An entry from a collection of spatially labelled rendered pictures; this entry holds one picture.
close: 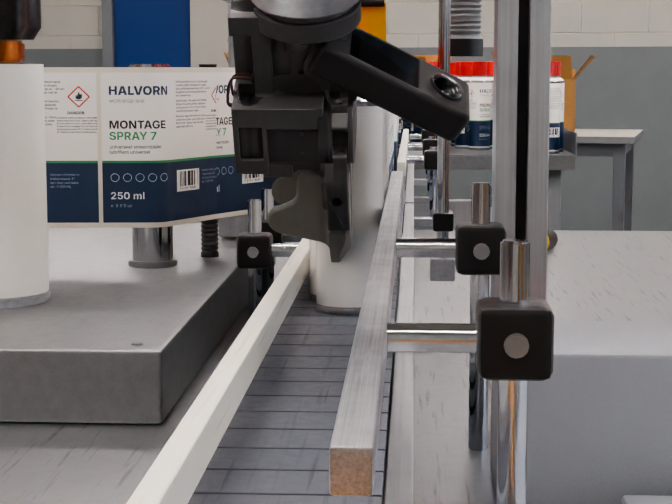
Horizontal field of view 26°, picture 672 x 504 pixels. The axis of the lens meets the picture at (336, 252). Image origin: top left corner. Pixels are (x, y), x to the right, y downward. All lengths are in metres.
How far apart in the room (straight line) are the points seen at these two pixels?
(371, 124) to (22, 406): 0.33
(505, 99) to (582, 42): 7.56
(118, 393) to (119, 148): 0.42
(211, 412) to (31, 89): 0.56
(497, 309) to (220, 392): 0.16
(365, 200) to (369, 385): 0.62
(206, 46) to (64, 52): 1.01
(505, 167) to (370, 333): 0.68
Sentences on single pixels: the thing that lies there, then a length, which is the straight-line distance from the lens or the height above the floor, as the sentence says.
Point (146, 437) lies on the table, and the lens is 0.94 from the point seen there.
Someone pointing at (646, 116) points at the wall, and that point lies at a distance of 8.76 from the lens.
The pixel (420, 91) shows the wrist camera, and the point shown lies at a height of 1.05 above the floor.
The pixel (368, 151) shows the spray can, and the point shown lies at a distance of 1.08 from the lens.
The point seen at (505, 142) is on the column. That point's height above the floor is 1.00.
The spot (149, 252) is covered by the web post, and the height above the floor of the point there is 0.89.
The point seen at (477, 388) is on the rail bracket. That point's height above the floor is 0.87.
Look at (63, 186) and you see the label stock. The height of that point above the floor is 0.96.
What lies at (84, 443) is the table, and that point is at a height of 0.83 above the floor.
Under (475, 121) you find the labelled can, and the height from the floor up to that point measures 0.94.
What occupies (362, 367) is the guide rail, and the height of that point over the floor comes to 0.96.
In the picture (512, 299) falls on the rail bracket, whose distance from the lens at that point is 0.58.
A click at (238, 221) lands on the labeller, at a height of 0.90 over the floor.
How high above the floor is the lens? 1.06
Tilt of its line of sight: 7 degrees down
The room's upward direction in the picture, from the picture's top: straight up
